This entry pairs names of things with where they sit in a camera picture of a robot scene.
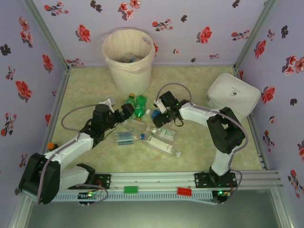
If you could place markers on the blue cap labelled clear bottle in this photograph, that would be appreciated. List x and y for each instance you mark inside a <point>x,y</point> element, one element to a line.
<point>126,139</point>

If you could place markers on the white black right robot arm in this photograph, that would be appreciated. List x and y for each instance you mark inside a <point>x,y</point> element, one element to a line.
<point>197,114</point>

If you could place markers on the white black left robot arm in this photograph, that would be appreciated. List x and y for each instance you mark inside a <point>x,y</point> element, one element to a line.
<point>71,147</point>

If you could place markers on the beige speckled plastic bin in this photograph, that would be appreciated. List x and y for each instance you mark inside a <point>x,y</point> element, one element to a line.
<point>128,80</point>

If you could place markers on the small orange black object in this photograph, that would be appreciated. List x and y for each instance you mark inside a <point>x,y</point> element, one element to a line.
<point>50,145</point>

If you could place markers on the white zip pouch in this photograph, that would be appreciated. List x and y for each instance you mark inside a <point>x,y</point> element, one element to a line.
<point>232,95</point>

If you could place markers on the green plastic block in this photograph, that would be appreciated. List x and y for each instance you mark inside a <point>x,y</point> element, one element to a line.
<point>131,189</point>

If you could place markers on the red plastic block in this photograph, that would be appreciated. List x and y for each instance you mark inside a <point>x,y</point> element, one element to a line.
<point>184,191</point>

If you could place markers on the small circuit board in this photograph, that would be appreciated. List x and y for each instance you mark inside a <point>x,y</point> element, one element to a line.
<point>89,195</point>
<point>221,193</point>

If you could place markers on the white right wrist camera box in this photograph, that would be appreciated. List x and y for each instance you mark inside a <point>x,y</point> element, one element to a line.
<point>159,105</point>

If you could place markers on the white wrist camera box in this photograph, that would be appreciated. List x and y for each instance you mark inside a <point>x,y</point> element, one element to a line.
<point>108,102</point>
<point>159,105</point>

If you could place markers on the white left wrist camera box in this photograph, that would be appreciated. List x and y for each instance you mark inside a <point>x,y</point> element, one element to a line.
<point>108,102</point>

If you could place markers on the aluminium frame post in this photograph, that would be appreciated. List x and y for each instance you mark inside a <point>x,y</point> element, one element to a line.
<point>47,32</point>
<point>255,32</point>

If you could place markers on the aluminium front frame bar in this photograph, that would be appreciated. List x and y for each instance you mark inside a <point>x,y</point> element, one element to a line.
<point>22,211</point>
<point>282,209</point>

